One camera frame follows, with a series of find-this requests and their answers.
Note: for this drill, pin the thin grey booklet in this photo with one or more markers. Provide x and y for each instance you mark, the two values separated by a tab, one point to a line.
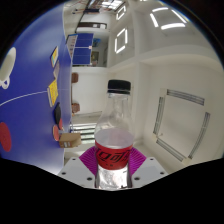
56	70

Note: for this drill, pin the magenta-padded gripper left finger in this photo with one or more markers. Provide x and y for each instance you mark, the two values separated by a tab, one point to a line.
88	161

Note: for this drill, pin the red table tennis paddle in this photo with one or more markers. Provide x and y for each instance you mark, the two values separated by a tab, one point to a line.
61	124
55	132

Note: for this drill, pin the white mug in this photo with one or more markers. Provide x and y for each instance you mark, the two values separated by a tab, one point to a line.
8	65

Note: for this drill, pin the tall black-framed window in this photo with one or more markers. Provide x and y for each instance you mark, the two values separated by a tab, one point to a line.
82	131

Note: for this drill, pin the ceiling air conditioner unit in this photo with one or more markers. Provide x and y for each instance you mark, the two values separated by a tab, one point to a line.
180	125

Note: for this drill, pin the dark door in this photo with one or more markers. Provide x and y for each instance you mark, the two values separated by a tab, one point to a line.
91	25

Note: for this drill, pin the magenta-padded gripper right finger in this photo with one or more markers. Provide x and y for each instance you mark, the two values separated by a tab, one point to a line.
136	161

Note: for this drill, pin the ceiling lights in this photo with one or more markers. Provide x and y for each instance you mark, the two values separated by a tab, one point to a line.
168	20

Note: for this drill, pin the brown chair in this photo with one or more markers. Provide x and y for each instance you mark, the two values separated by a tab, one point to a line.
75	108
75	78

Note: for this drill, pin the clear bottle with red label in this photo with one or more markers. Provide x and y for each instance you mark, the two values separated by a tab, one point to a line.
113	153

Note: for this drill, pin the blue and yellow book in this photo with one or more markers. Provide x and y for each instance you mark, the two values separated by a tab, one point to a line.
54	57

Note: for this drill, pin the flat round red coaster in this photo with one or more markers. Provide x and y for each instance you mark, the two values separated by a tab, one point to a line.
5	136

